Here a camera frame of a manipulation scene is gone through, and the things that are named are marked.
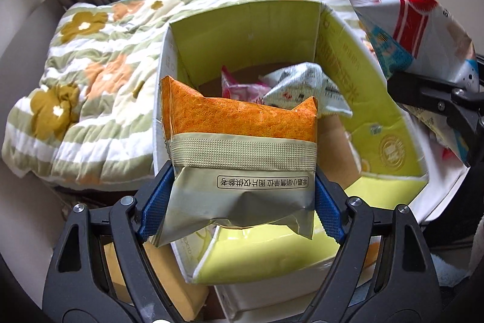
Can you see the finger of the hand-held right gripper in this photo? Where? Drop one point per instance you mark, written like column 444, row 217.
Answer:
column 435, row 94

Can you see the pink snack packet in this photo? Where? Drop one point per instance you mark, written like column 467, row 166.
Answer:
column 242, row 92

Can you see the pale yellow block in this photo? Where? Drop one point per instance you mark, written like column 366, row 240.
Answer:
column 170, row 281

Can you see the white cartoon print snack bag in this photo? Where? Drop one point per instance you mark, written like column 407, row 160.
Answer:
column 416, row 28

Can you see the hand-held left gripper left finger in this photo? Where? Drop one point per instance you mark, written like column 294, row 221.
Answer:
column 157, row 202

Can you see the white fruit print cloth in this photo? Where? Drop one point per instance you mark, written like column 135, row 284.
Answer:
column 442, row 190

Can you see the yellow-green cardboard box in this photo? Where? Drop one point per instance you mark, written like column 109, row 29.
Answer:
column 242, row 43

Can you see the floral striped blanket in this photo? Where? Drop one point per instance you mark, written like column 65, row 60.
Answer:
column 94, row 81

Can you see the grey-white printed snack packet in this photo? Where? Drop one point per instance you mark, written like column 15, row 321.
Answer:
column 302, row 84

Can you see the light blue towel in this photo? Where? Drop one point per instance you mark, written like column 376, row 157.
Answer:
column 450, row 270

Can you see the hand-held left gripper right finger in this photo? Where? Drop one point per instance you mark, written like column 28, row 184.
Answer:
column 327, row 209

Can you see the orange and grey snack packet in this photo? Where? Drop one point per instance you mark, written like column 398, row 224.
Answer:
column 242, row 126

